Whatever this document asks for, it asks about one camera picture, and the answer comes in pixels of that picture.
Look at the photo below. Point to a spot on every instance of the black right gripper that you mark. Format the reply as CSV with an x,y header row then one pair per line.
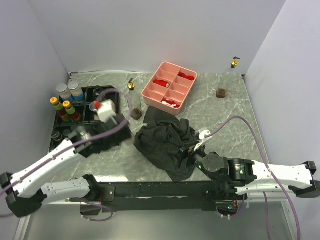
x,y
188,151

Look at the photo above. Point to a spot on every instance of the red label sauce bottle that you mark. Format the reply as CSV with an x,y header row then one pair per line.
x,y
73,114

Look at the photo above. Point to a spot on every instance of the tall gold spout sauce bottle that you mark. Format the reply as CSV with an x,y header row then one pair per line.
x,y
227,78

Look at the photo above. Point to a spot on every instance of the dark striped cloth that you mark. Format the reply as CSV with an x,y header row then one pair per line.
x,y
162,142

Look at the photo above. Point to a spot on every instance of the red white item front compartment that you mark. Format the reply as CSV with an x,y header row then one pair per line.
x,y
170,103

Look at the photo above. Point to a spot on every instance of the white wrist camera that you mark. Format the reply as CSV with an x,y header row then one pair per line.
x,y
203,135
105,110

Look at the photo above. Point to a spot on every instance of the tall gold spout oil bottle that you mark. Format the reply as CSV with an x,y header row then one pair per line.
x,y
135,98

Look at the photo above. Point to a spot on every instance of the red item back compartment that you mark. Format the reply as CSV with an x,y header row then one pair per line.
x,y
188,77

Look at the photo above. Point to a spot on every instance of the pink divided storage box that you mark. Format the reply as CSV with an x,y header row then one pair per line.
x,y
178,90

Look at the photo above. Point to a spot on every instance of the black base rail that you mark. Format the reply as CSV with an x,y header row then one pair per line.
x,y
143,196

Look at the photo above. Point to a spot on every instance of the blue label spice jar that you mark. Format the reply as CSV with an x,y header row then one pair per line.
x,y
65,93
76,92

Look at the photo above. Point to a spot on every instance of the red item middle compartment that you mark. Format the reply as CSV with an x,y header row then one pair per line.
x,y
162,83

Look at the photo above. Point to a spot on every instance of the red yellow cap sauce bottle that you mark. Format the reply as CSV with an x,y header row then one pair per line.
x,y
60,110

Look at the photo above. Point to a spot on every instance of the dark lid beige powder jar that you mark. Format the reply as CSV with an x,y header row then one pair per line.
x,y
93,107

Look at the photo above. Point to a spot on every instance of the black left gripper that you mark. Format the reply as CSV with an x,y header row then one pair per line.
x,y
125,135

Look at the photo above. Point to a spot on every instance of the aluminium frame rail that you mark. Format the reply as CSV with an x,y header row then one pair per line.
x,y
262,217

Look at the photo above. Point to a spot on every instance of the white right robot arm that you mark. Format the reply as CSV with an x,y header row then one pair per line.
x,y
233,177

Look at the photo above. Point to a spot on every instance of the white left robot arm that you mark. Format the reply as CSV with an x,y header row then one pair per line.
x,y
26,191

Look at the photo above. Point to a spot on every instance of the small black cap spice jar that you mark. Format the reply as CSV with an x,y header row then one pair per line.
x,y
66,133

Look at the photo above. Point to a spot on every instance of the dark spice jar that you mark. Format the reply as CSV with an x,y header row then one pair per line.
x,y
56,136

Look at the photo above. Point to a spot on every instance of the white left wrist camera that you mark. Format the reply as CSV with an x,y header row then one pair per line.
x,y
105,110

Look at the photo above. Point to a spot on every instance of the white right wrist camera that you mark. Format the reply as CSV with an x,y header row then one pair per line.
x,y
203,135

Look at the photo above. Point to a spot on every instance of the black divided organizer tray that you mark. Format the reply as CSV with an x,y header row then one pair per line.
x,y
87,117

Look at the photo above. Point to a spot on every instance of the black cap brown powder bottle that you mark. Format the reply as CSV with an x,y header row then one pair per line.
x,y
97,91

